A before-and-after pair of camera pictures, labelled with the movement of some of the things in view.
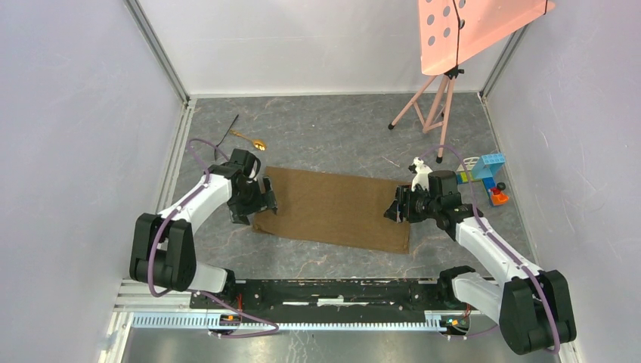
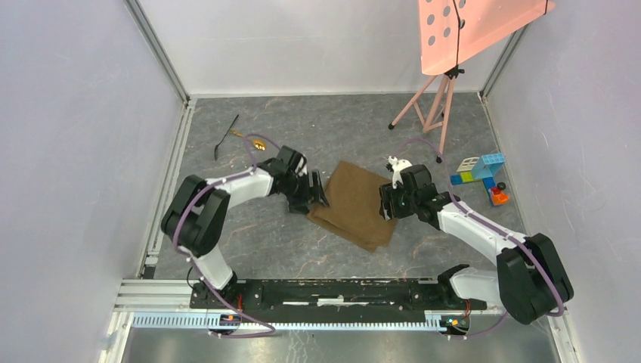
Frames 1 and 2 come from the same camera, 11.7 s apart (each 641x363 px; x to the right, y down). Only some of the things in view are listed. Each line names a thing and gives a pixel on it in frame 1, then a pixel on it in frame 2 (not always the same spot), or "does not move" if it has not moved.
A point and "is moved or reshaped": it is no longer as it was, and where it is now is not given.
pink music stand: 451,32 does not move
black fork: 215,150 does not move
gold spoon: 257,144 does not move
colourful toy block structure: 483,169 does not move
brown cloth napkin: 334,208 is moved or reshaped
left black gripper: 239,212 -> 299,206
